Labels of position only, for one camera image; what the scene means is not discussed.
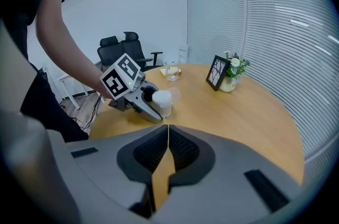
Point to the person's left forearm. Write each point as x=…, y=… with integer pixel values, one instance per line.
x=69, y=40

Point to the clear cotton swab container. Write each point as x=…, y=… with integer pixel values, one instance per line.
x=162, y=105

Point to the black picture frame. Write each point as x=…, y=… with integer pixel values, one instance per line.
x=217, y=73

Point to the black office chair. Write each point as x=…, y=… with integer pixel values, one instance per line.
x=133, y=48
x=108, y=50

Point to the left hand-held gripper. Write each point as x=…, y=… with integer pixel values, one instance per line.
x=116, y=82

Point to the white desk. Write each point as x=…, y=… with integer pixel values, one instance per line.
x=69, y=80

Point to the potted white flower plant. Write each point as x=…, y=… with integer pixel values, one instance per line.
x=233, y=77

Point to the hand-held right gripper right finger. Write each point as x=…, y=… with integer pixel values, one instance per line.
x=233, y=164

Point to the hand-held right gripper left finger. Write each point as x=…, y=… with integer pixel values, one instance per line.
x=106, y=164

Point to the white wall rack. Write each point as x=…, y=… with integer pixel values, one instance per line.
x=183, y=54

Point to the clear glass mug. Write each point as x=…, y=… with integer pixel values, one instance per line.
x=172, y=74

